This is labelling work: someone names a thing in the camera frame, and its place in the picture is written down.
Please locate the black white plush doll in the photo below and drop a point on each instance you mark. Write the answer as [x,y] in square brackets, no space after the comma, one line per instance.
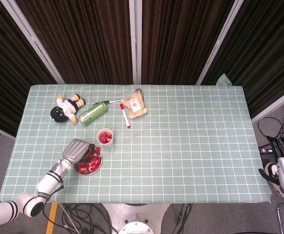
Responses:
[67,107]

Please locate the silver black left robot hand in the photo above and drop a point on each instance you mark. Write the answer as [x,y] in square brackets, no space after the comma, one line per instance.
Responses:
[76,151]

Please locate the black silver pen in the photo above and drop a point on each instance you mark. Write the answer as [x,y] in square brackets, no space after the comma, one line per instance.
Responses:
[113,101]

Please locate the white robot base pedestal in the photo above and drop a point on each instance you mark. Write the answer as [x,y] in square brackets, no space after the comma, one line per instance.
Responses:
[137,212]

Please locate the white paper cup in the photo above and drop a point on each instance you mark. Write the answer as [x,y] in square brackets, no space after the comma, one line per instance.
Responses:
[108,144]

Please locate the silver metal plate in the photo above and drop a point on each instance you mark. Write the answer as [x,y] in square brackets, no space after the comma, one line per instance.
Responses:
[90,173]

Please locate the black power strip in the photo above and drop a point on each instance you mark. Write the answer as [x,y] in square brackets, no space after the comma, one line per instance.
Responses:
[264,150]

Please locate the clear bag of beige snacks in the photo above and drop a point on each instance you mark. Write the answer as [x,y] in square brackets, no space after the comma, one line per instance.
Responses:
[134,104]

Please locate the green bottle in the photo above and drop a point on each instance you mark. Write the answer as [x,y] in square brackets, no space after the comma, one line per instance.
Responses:
[93,112]

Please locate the green white checked tablecloth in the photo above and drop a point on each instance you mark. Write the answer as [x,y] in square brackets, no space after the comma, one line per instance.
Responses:
[180,146]

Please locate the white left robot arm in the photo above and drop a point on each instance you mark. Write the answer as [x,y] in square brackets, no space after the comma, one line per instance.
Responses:
[49,181]

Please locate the red white marker pen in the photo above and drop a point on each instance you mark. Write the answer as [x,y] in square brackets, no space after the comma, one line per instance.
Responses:
[124,114]

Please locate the black white sneaker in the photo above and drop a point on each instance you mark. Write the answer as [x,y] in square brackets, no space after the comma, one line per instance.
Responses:
[278,192]

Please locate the dark brown pleated partition panel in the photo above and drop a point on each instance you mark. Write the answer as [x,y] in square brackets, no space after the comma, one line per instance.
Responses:
[180,44]
[266,61]
[83,44]
[10,73]

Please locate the yellow floor tape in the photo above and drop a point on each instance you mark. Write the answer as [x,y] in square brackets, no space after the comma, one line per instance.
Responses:
[51,219]

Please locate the white partition frame post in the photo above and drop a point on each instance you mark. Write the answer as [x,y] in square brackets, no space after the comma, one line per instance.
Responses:
[33,40]
[135,41]
[218,42]

